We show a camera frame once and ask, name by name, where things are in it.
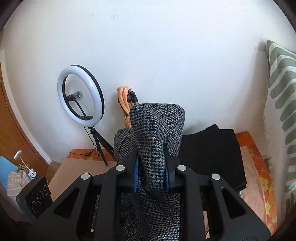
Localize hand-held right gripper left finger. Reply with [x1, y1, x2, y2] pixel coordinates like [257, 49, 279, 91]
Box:
[25, 151, 139, 241]

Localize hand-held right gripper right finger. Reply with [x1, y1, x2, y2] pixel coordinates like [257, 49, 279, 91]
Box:
[164, 144, 271, 241]

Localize grey houndstooth short pants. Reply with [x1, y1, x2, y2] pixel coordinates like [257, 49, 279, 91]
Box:
[92, 102, 211, 241]

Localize folded black pants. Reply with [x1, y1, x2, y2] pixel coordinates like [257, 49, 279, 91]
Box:
[178, 123, 247, 192]

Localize checkered cloth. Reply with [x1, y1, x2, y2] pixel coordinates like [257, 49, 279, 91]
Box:
[7, 171, 30, 197]

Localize blue box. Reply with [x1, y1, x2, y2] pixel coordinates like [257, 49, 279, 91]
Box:
[0, 156, 14, 189]

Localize white clip lamp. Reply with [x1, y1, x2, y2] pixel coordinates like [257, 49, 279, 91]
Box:
[14, 150, 37, 179]

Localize small black tripod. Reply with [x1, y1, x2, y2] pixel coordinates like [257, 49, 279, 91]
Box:
[89, 126, 117, 167]

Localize wooden door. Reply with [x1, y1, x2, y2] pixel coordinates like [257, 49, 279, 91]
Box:
[0, 65, 50, 172]

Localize orange patterned scarf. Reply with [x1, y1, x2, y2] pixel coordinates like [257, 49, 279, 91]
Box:
[117, 86, 134, 128]

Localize folded silver tripod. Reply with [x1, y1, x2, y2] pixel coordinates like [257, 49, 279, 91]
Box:
[126, 91, 139, 112]

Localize peach blanket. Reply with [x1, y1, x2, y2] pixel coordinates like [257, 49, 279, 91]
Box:
[47, 146, 267, 241]

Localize orange floral bed sheet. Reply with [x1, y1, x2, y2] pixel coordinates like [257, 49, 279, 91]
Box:
[68, 131, 278, 234]

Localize green striped white pillow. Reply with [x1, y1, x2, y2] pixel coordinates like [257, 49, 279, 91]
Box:
[264, 40, 296, 230]

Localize black ring light cable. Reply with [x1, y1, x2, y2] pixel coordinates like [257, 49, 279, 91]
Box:
[69, 127, 101, 160]

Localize white ring light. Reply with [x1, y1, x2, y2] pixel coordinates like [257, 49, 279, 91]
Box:
[57, 65, 105, 128]

